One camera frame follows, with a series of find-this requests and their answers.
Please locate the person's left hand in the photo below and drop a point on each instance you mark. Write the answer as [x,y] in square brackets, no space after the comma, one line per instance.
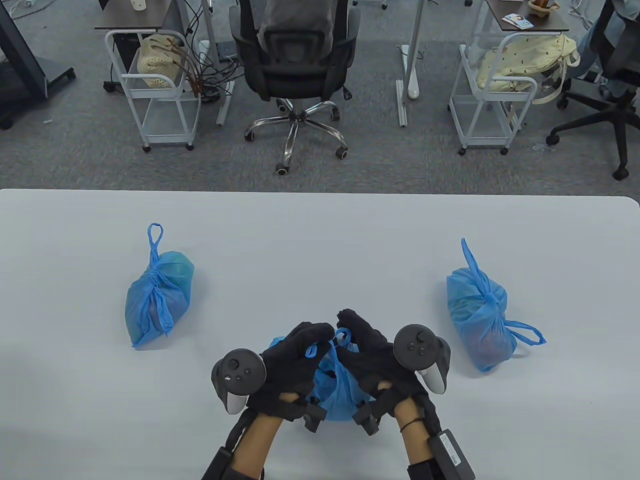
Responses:
[290,370]

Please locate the person's right hand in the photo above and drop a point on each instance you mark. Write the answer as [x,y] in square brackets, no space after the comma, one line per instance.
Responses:
[372,360]

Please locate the blue plastic bag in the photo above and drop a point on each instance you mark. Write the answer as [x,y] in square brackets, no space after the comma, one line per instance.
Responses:
[480,310]
[340,395]
[155,300]

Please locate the person's left forearm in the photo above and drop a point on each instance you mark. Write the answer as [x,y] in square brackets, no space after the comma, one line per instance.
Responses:
[257,445]

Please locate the black forearm sensor box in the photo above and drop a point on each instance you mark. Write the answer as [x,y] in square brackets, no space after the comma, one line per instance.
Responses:
[217,465]
[452,455]

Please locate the person's right forearm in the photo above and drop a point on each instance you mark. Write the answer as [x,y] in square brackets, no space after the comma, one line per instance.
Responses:
[415,440]

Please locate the cream knit bag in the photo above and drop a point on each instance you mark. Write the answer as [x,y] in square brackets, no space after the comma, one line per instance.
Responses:
[155,65]

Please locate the yellow patterned cloth bag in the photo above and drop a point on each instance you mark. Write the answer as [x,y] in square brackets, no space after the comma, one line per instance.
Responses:
[520,60]

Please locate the brown desk top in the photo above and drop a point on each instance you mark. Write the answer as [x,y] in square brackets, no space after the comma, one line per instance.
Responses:
[130,20]
[545,22]

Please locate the grey tracking controller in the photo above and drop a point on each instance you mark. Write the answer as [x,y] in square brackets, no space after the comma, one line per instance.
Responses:
[240,370]
[417,345]

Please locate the white rolling cart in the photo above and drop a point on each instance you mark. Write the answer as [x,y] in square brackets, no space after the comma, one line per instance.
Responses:
[482,125]
[165,122]

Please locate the black chair chrome base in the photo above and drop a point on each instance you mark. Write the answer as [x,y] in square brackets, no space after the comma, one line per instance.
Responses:
[295,65]

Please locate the white desk leg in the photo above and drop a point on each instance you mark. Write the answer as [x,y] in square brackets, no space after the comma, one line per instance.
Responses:
[414,50]
[212,35]

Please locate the printed cards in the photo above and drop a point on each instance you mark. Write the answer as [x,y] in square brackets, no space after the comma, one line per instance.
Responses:
[517,21]

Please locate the brown woven basket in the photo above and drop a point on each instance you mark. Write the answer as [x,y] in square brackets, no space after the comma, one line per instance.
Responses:
[542,7]

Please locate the black stand base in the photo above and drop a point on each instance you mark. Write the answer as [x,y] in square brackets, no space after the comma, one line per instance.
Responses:
[20,75]

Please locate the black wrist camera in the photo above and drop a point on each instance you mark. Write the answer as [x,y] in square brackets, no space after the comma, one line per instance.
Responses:
[315,417]
[367,419]

